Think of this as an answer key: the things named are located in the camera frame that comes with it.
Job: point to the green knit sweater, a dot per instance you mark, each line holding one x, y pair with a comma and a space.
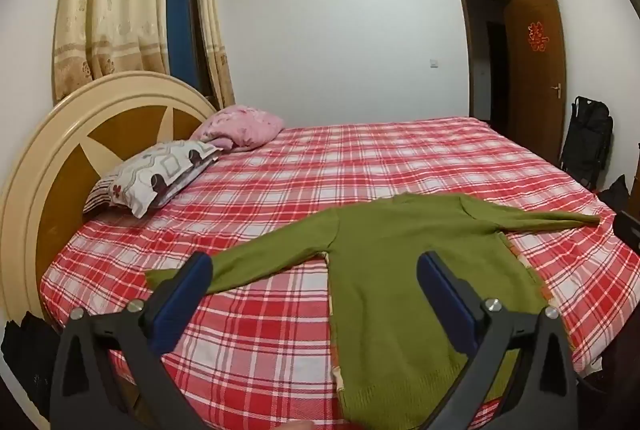
380, 260

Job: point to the pink pillow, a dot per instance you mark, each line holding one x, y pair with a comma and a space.
240, 125

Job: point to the black folded bag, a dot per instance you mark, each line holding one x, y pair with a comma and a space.
587, 135

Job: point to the dark window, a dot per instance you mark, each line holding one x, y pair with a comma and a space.
182, 25

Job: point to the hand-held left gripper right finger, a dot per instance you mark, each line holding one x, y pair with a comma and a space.
445, 305

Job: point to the brown wooden door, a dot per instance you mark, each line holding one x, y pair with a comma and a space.
535, 110

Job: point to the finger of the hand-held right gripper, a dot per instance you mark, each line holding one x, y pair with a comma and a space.
629, 232

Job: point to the cream and brown headboard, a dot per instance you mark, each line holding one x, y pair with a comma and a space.
55, 170

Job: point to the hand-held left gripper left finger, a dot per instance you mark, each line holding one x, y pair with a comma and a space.
182, 305

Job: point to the red plaid bed sheet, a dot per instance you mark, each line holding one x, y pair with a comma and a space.
350, 160

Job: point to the dark cloth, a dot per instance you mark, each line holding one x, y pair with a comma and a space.
27, 360

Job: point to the grey patterned pillow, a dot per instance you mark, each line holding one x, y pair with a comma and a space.
150, 175

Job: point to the dark door frame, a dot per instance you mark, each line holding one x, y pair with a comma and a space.
462, 35

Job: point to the dark bag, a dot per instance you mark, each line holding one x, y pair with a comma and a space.
615, 195

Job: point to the red paper door decoration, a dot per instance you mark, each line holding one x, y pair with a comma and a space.
536, 36

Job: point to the wide beige patterned curtain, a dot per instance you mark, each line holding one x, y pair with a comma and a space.
110, 0

